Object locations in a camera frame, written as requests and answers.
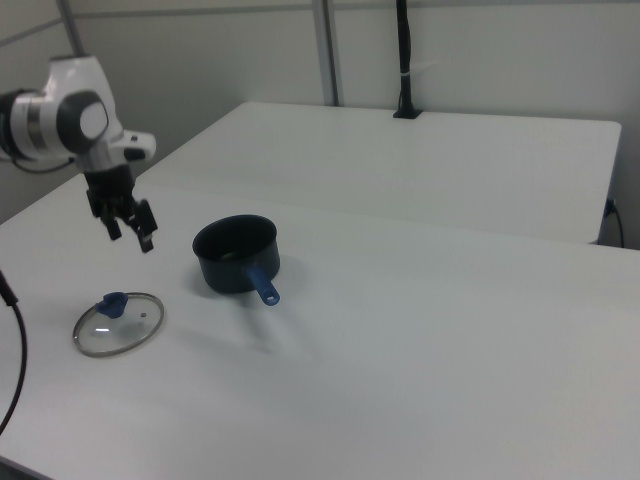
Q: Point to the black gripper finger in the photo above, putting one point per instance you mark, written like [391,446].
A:
[113,225]
[145,227]

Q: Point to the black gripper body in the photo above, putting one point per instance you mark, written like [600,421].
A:
[109,187]

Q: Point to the glass lid with blue knob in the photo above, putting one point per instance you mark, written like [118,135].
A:
[120,330]

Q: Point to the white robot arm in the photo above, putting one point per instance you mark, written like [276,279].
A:
[75,120]

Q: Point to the dark blue saucepan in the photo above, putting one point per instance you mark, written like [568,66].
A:
[235,270]

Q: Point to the black pole with white tie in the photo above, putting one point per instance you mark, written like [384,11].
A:
[406,60]

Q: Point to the grey metal partition post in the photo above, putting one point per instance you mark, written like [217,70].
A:
[72,27]
[327,50]

